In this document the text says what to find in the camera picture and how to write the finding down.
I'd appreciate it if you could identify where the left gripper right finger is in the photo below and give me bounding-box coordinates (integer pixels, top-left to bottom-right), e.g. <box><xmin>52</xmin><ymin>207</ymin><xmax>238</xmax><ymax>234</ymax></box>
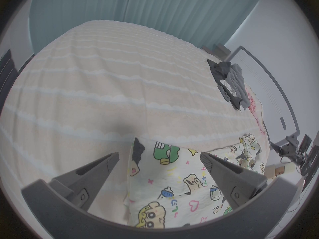
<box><xmin>200</xmin><ymin>152</ymin><xmax>267</xmax><ymax>206</ymax></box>

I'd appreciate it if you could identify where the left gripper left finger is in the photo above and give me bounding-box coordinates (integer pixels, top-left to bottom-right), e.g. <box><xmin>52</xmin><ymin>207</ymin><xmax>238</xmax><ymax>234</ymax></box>
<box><xmin>51</xmin><ymin>152</ymin><xmax>119</xmax><ymax>210</ymax></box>

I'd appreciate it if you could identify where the pile of clothes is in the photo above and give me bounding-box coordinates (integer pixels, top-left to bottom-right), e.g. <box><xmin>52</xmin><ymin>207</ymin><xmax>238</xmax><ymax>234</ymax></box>
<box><xmin>207</xmin><ymin>59</ymin><xmax>250</xmax><ymax>113</ymax></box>

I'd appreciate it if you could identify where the pink garment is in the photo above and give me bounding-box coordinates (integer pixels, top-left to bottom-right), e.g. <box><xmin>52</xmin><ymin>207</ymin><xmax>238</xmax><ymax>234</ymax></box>
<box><xmin>245</xmin><ymin>85</ymin><xmax>267</xmax><ymax>134</ymax></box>

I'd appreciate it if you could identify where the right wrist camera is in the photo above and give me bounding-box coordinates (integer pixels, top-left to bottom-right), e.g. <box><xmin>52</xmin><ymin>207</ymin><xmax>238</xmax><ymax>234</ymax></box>
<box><xmin>300</xmin><ymin>134</ymin><xmax>312</xmax><ymax>151</ymax></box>

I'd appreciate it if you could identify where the small wooden drawer table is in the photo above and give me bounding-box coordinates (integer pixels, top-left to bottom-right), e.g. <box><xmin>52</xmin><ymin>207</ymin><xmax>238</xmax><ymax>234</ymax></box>
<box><xmin>265</xmin><ymin>163</ymin><xmax>299</xmax><ymax>182</ymax></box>

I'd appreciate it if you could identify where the white printed pyjama top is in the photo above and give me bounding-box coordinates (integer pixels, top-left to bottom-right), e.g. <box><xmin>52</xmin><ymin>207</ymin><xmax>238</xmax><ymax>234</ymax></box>
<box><xmin>123</xmin><ymin>133</ymin><xmax>269</xmax><ymax>230</ymax></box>

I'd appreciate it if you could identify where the grey bedside table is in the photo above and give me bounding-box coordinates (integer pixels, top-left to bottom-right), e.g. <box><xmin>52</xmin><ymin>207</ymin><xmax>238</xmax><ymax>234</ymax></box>
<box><xmin>201</xmin><ymin>43</ymin><xmax>231</xmax><ymax>60</ymax></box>

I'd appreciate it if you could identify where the blue-green curtain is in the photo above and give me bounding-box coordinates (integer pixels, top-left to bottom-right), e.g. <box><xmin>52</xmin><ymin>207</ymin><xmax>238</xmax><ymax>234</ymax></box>
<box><xmin>130</xmin><ymin>0</ymin><xmax>267</xmax><ymax>50</ymax></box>
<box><xmin>29</xmin><ymin>0</ymin><xmax>136</xmax><ymax>55</ymax></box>

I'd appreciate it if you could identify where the bed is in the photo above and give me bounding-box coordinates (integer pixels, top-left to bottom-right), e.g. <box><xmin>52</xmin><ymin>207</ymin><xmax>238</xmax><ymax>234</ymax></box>
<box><xmin>0</xmin><ymin>20</ymin><xmax>300</xmax><ymax>227</ymax></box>

